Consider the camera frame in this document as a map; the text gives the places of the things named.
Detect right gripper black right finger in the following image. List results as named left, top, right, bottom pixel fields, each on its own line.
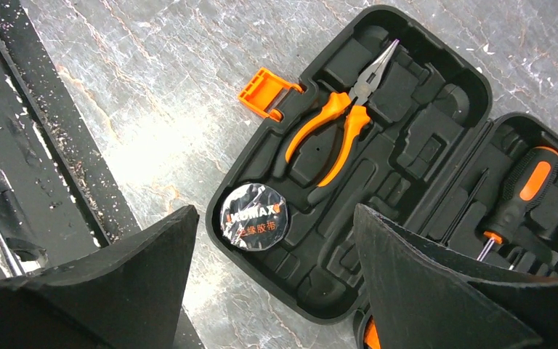
left=353, top=204, right=558, bottom=348

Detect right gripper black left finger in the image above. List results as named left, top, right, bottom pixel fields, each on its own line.
left=0, top=205, right=199, bottom=348

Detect large orange-handled screwdriver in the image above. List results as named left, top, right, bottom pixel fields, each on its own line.
left=363, top=317, right=381, bottom=349

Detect black orange nut driver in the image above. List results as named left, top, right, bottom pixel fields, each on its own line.
left=476, top=145, right=558, bottom=262

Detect black plastic tool case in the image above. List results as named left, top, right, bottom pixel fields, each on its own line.
left=206, top=5, right=558, bottom=348

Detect orange-handled pliers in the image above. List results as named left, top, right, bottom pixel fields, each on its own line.
left=272, top=38, right=400, bottom=206

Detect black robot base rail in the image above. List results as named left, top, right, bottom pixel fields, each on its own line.
left=0, top=0, right=206, bottom=349

